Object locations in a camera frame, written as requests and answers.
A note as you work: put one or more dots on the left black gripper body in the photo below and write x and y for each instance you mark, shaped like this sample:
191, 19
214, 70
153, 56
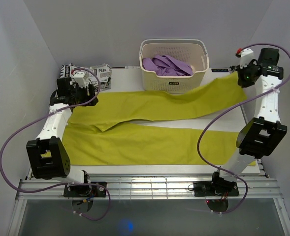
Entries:
81, 95

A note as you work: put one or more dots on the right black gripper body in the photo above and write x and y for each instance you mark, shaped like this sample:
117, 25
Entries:
243, 78

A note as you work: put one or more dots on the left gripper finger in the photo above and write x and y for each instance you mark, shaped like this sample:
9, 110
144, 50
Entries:
90, 101
91, 90

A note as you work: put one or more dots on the yellow-green trousers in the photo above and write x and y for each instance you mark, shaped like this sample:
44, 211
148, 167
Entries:
111, 132

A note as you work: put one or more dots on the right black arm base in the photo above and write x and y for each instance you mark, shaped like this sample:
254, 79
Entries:
216, 194

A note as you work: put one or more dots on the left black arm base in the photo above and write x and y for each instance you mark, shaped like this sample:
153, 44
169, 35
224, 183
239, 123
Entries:
87, 194

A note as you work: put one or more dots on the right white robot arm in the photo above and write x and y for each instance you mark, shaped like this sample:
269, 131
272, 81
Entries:
264, 131

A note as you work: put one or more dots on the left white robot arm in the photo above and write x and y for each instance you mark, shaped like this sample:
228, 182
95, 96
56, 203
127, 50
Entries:
47, 154

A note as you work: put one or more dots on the folded newspaper print trousers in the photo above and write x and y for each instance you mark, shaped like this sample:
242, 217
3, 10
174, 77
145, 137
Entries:
103, 72

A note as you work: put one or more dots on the cream perforated laundry basket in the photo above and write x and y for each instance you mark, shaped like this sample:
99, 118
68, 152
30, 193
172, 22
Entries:
190, 51

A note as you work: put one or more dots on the purple garment in basket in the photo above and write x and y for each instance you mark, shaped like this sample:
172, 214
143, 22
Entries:
167, 66

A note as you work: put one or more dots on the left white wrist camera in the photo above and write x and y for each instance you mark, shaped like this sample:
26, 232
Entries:
81, 78

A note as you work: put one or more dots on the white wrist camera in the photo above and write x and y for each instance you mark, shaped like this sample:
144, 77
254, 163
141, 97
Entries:
246, 56
81, 78

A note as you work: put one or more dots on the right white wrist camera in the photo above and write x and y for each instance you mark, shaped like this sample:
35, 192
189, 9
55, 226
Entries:
246, 56

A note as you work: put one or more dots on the aluminium rail frame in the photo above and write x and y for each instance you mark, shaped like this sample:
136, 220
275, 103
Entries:
166, 182

